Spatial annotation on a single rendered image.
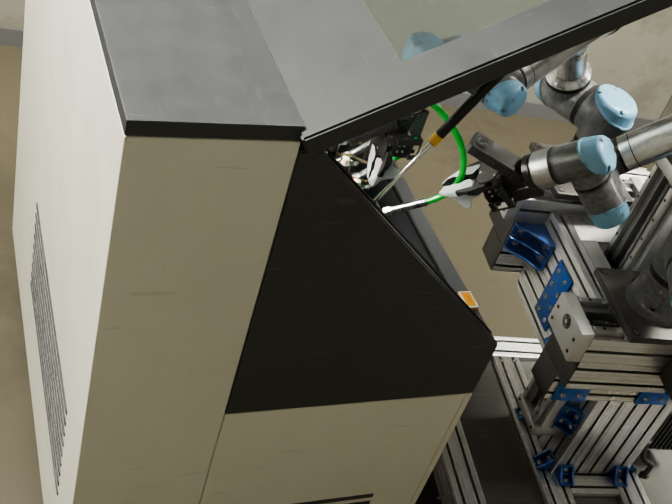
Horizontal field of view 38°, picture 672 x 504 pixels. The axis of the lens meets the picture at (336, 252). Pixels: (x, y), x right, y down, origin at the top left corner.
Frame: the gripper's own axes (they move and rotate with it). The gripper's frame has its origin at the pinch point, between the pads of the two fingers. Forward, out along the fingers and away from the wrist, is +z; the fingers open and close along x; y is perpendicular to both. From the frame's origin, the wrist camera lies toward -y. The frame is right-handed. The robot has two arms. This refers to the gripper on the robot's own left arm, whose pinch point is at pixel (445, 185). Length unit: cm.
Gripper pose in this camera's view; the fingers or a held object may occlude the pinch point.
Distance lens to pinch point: 203.4
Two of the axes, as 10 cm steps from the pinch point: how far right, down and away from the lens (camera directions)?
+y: 5.4, 6.8, 4.9
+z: -7.7, 1.7, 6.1
